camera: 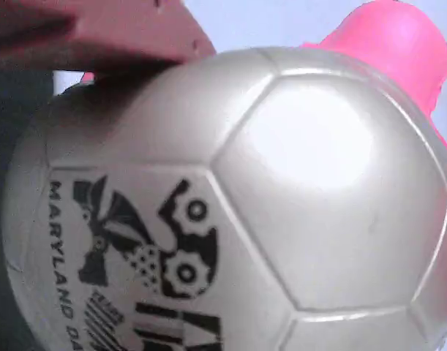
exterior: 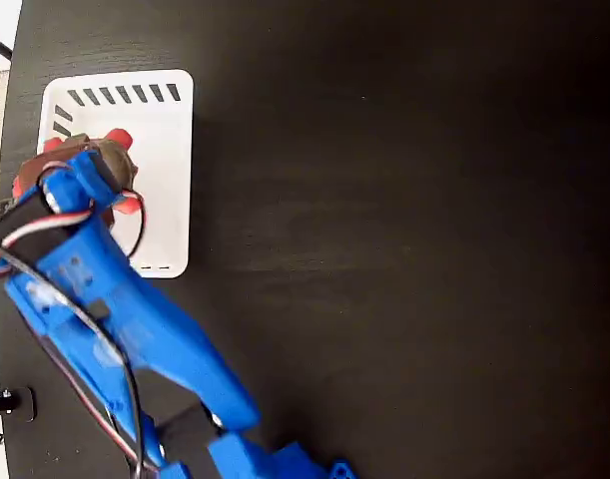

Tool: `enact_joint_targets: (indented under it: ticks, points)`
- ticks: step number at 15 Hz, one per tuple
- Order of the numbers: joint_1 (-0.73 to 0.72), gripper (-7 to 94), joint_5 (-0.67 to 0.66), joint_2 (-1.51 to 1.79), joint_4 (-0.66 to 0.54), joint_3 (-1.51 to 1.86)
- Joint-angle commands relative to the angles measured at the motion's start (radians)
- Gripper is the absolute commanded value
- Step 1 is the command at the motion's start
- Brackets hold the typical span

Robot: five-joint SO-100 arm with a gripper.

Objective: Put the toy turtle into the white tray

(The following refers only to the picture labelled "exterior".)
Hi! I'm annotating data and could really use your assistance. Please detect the red turtle toy silver shell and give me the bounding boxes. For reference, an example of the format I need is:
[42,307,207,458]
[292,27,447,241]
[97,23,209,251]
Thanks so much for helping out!
[12,128,145,217]

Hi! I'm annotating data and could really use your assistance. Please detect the white plastic basket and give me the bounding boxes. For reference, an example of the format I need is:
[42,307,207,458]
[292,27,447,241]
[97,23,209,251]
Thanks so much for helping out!
[36,68,195,279]

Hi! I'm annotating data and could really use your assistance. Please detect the black table clamp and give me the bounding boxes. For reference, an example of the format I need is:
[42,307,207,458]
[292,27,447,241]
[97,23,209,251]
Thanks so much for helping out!
[0,385,39,424]

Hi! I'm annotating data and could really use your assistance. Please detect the red white black servo wire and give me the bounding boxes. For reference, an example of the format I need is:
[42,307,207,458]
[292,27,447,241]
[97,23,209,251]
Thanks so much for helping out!
[0,188,149,473]

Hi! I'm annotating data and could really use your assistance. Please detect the black camera cable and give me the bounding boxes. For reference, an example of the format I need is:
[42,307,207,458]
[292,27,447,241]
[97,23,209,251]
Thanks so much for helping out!
[0,238,147,479]

